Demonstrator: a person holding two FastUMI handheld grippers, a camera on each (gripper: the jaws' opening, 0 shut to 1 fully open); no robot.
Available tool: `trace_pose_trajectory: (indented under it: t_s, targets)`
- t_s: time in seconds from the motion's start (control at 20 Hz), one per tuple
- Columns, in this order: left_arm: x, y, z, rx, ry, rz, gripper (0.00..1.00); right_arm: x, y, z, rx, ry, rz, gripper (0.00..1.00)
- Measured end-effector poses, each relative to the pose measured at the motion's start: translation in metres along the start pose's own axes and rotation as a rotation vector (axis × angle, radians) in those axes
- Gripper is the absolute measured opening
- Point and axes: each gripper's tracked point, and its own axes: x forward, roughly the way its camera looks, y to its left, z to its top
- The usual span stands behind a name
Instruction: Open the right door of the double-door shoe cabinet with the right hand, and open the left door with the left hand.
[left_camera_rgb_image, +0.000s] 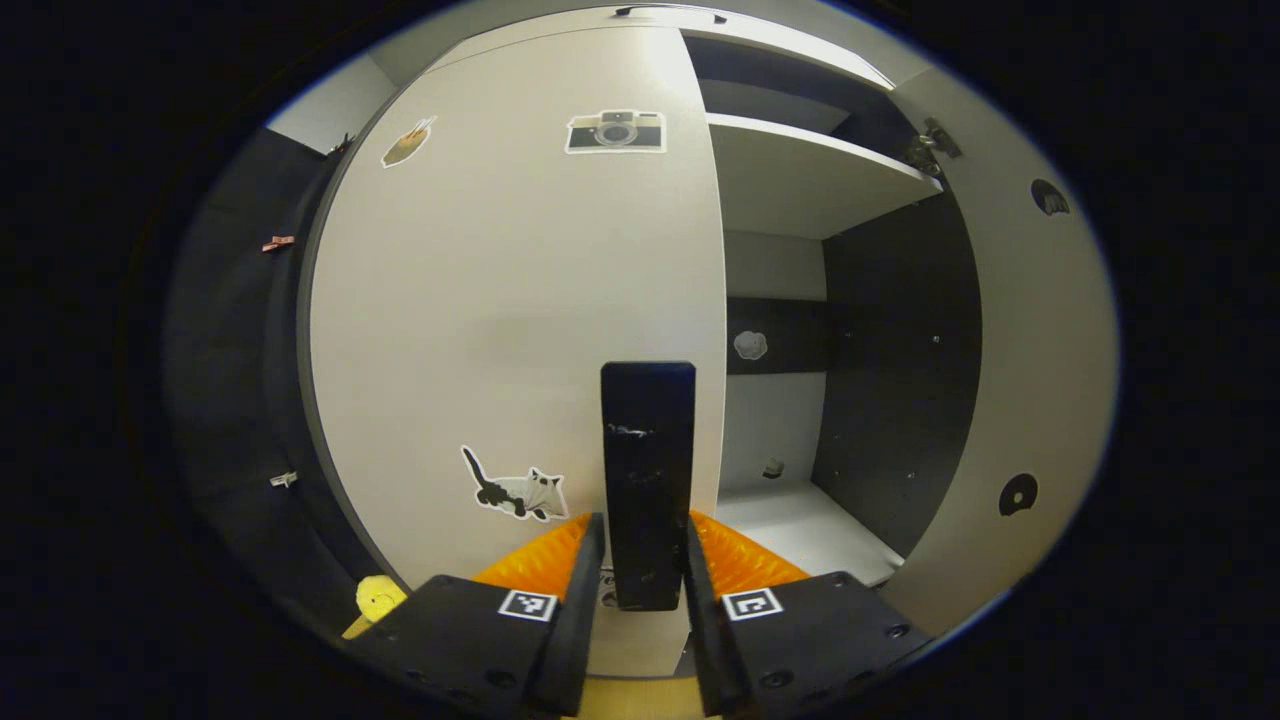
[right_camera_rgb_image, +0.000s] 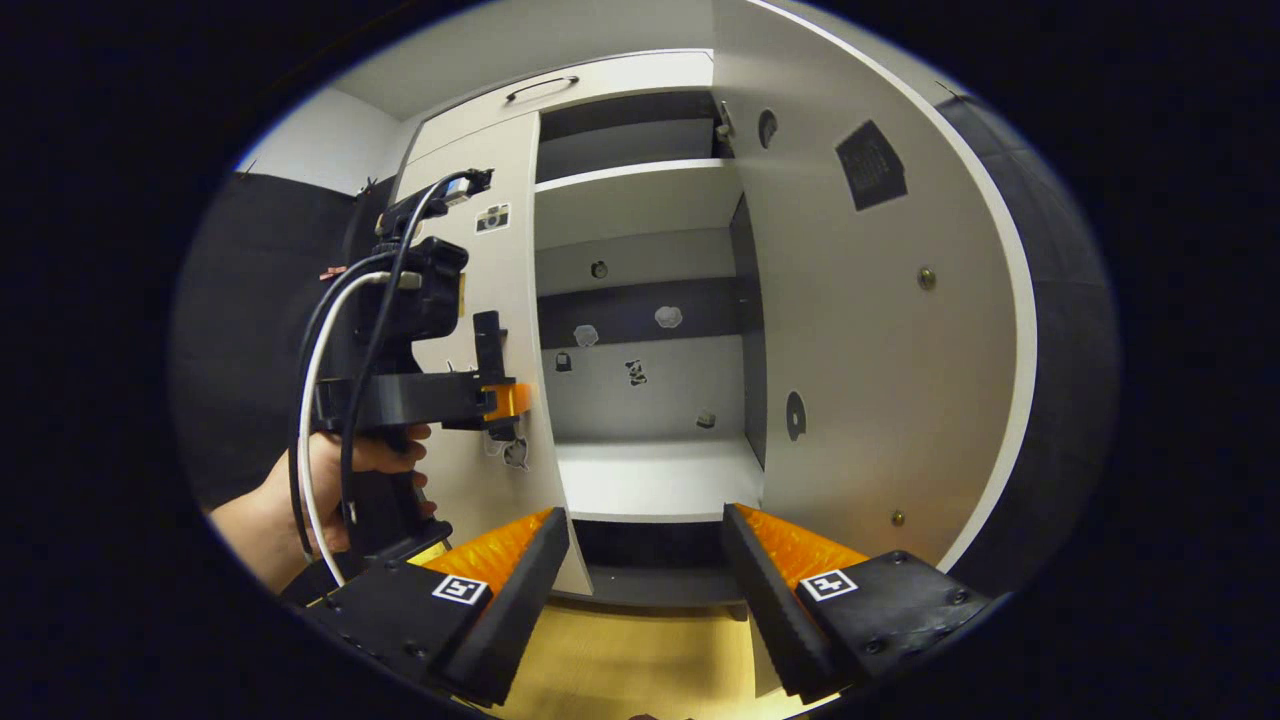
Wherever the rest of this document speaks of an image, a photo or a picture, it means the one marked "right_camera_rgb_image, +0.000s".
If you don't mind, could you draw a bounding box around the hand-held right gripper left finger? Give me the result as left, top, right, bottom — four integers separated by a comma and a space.
298, 507, 571, 708

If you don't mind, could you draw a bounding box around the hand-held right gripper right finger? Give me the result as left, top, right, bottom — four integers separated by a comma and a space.
721, 502, 994, 703

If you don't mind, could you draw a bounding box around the black door handle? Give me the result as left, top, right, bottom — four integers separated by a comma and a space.
472, 310, 507, 387

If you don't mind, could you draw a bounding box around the cabinet door with camera sticker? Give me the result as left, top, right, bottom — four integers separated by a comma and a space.
393, 110, 594, 598

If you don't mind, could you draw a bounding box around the cabinet door with headphone sticker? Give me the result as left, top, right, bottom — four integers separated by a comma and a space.
712, 0, 1041, 576

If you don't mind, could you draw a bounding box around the white cabinet shelf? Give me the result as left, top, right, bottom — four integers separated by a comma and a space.
533, 158, 746, 251
553, 438, 767, 524

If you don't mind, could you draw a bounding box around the grey cabinet drawer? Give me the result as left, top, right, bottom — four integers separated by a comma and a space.
403, 50, 717, 166

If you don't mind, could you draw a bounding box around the black backdrop cloth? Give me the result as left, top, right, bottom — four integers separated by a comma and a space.
168, 80, 1123, 601

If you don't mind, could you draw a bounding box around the black cable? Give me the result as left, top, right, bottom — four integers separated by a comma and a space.
338, 172, 476, 526

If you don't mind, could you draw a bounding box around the white cable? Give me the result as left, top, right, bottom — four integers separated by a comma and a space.
297, 270, 423, 588

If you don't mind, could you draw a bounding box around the black drawer handle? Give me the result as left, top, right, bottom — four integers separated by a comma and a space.
503, 75, 581, 104

